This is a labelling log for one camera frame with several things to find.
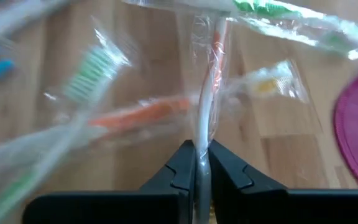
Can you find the orange toothbrush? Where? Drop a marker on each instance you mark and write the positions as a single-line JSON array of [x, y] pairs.
[[141, 113], [207, 109]]

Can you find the green toothbrush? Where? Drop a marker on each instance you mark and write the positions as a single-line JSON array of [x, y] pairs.
[[92, 71], [259, 7]]

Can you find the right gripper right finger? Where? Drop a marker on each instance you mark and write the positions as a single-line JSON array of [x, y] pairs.
[[238, 193]]

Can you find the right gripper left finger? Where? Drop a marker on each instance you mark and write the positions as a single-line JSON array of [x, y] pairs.
[[185, 174]]

